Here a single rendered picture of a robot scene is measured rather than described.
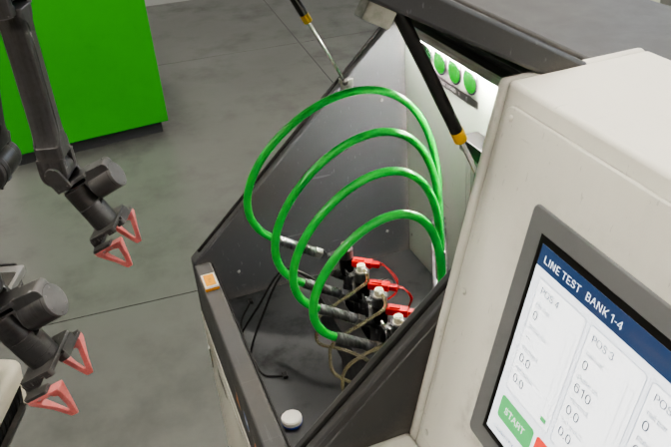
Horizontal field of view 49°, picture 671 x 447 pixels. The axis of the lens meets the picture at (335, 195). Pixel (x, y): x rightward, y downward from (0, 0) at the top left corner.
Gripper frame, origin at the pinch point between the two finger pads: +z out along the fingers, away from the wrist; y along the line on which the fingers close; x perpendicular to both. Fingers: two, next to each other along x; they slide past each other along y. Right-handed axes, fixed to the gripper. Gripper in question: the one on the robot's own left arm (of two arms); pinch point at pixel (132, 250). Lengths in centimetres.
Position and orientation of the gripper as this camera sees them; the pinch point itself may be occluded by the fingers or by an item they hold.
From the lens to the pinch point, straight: 173.0
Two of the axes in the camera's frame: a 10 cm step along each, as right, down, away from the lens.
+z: 5.1, 7.4, 4.4
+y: -0.2, -5.0, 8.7
